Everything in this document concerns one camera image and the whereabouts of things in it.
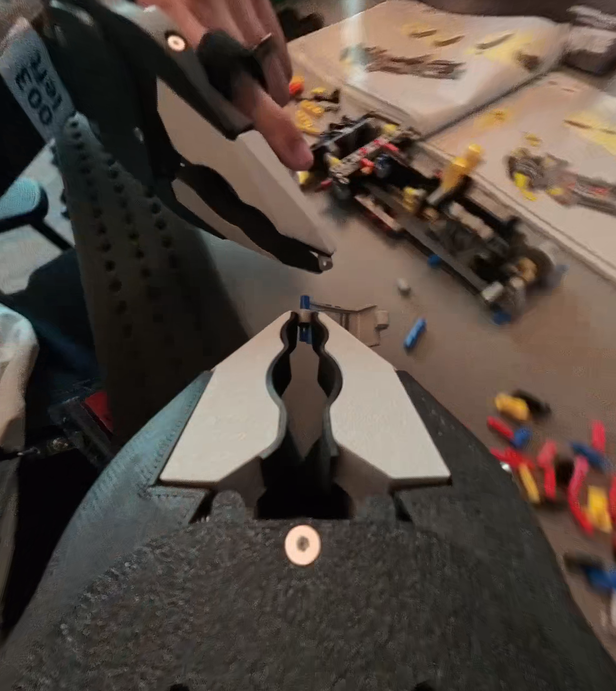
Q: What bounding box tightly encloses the lego car chassis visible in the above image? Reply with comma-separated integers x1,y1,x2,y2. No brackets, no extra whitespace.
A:
297,113,568,325

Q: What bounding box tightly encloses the black badge clip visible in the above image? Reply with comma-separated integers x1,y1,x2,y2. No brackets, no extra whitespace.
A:
0,436,77,468

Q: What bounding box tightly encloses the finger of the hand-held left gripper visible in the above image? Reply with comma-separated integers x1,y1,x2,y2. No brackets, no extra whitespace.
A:
157,81,336,257
172,163,334,273

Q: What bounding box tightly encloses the pile of yellow lego beams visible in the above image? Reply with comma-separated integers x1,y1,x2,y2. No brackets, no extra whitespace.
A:
286,76,341,136

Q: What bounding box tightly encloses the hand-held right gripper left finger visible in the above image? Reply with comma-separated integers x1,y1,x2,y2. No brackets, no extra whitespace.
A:
159,310,294,519

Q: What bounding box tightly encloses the chair with blue cushion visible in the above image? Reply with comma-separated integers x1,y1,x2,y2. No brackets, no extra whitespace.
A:
0,178,74,298

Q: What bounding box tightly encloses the open instruction booklet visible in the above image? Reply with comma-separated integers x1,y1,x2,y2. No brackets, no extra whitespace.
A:
286,0,616,311

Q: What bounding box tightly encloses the pile of small lego pins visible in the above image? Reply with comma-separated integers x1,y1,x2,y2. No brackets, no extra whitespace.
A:
486,380,616,643

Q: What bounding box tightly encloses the grey lego seat piece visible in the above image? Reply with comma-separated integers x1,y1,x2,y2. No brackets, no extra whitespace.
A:
313,303,390,347

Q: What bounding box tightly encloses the person's left hand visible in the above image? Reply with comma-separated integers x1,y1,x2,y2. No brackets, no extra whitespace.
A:
145,0,315,171

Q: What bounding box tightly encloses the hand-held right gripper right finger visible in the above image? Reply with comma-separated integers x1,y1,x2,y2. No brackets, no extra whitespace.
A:
311,312,452,519

